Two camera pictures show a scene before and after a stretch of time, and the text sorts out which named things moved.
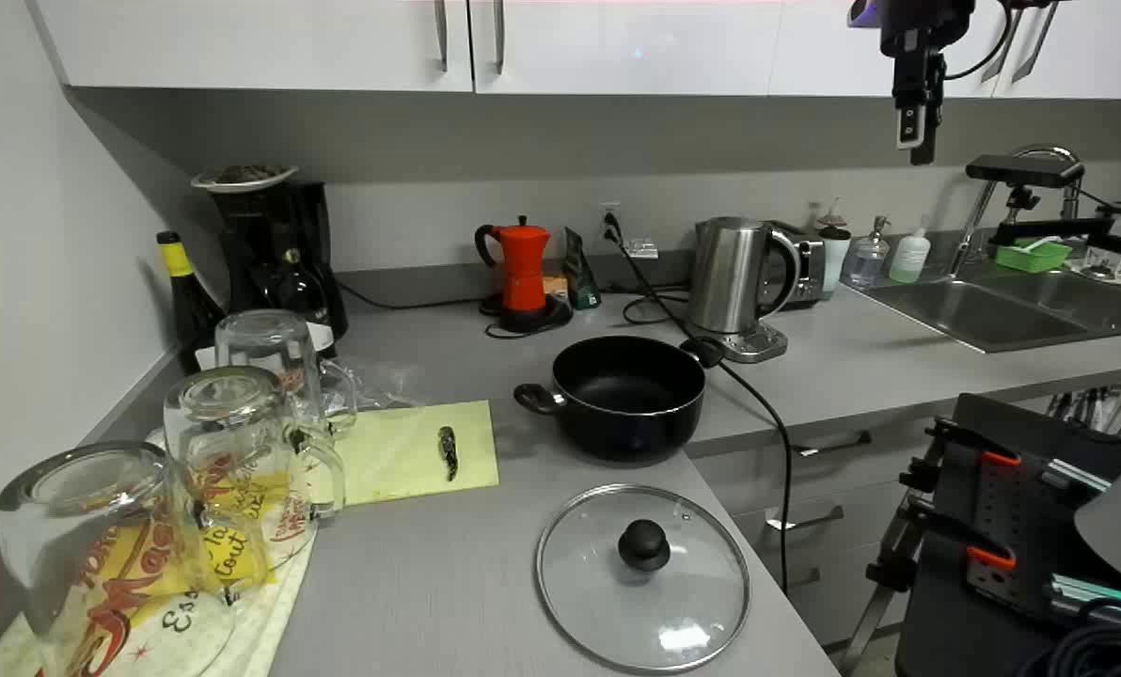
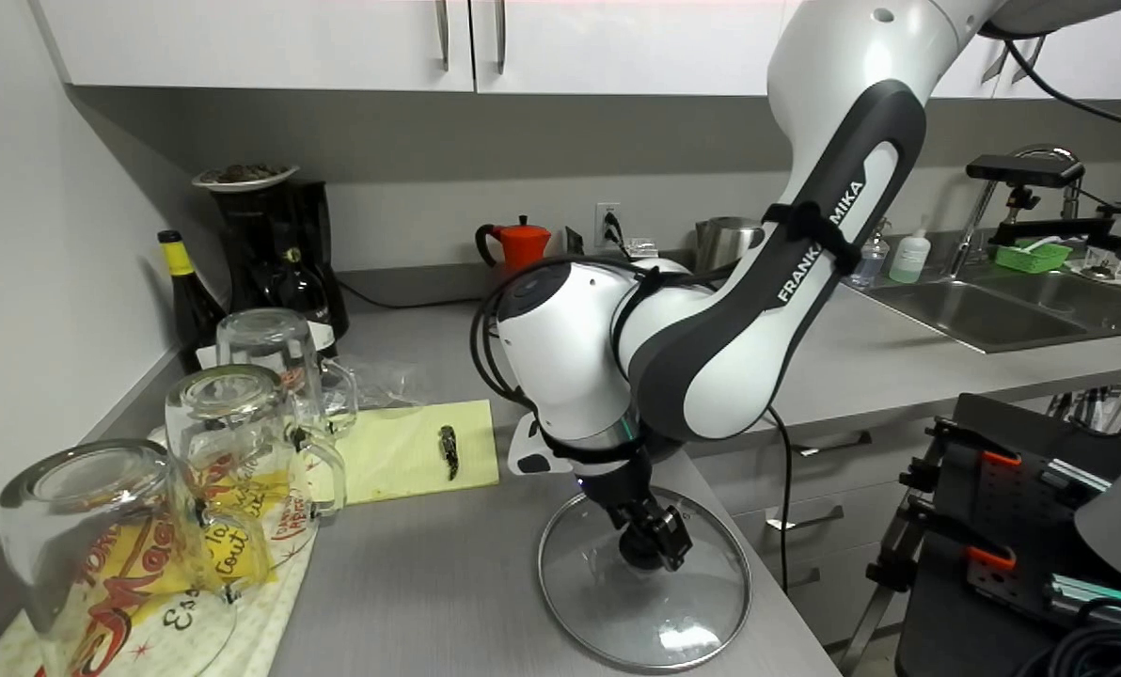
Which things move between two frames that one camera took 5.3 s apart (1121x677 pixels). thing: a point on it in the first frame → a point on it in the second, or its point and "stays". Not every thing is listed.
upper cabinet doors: [578, 50] stays
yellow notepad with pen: [418, 449] stays
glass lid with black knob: [641, 578] stays
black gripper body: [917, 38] → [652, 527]
